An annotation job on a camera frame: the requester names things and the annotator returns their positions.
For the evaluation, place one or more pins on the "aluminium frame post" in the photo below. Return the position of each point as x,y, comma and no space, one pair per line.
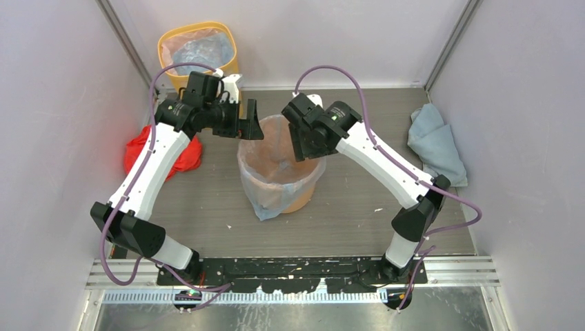
124,39
457,33

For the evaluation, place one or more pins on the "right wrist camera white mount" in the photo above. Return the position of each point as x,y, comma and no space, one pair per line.
309,100

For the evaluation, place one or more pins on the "light blue trash bag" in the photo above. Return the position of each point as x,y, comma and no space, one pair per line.
270,176

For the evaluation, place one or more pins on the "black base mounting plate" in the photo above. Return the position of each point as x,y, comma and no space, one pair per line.
291,275

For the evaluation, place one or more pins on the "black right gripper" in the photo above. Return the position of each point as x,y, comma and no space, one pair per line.
303,151

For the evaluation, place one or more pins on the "red crumpled trash bag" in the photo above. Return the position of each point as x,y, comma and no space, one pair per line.
189,159

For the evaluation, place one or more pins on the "right aluminium frame post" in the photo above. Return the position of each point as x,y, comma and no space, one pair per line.
457,33

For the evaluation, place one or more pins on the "orange round trash bin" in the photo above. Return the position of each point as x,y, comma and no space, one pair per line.
303,198

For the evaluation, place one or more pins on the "slotted white cable duct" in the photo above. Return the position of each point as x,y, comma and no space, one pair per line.
182,295

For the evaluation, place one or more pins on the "blue bag inside yellow bin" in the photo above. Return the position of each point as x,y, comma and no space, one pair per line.
214,51

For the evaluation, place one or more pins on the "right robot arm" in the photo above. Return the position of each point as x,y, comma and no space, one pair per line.
414,189

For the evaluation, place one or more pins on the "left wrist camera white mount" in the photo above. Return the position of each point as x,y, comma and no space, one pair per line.
228,90

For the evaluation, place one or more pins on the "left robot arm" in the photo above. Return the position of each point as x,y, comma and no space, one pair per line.
209,101

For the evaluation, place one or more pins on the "folded blue bag in corner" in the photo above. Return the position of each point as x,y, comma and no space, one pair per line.
432,140

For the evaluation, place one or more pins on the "yellow mesh trash bin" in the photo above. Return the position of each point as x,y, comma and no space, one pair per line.
171,41

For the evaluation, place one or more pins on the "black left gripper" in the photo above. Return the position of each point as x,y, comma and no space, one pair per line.
248,128

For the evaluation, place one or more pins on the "left aluminium frame post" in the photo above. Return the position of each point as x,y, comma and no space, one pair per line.
124,39

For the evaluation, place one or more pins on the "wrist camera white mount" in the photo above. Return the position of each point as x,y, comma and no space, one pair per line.
309,100
228,90

